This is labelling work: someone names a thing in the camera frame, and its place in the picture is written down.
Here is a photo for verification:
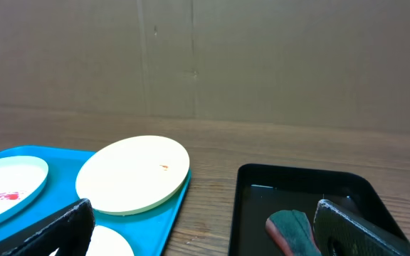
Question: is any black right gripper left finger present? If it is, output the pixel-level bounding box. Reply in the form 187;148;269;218
0;198;95;256

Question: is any blue plastic tray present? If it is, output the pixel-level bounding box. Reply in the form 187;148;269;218
0;146;191;255

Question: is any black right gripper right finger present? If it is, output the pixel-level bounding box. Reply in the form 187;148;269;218
313;199;410;256

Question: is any orange green sponge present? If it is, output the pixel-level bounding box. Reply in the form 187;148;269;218
266;210;322;256

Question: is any yellow plate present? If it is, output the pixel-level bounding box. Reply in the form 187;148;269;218
48;225;135;256
75;135;190;215

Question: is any light blue plate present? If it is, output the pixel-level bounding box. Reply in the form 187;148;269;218
0;156;49;223

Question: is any black tray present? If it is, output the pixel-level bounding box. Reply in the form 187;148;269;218
228;164;406;255

